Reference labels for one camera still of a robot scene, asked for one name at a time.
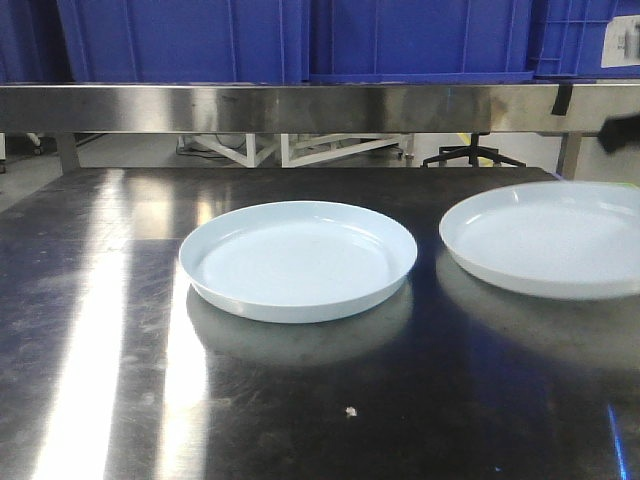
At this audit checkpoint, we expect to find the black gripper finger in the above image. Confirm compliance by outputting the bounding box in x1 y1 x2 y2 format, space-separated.
597 114 640 153

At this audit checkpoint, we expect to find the light blue plate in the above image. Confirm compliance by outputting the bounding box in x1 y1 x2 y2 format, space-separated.
439 181 639 300
178 201 418 324

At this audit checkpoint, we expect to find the black tape strip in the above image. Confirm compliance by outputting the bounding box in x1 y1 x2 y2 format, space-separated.
551 83 574 116

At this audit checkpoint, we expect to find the white label on bin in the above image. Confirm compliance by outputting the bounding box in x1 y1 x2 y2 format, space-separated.
601 15 639 68

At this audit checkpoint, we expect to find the blue upper bin far right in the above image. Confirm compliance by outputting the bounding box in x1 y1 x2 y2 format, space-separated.
527 1 639 79

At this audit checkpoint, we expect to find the blue bin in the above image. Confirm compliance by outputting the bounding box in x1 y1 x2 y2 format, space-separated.
1 1 310 84
309 0 533 83
527 1 639 79

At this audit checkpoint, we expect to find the black office chair base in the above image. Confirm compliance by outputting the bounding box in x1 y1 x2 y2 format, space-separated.
421 132 526 168

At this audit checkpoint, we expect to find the blue upper bin left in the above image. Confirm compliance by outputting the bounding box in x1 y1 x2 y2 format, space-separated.
1 1 310 84

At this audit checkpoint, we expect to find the white frame structure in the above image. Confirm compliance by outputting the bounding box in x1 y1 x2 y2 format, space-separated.
176 133 415 168

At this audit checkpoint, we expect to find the stainless steel shelf rail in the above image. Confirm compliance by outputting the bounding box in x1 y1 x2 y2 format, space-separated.
1 80 639 134

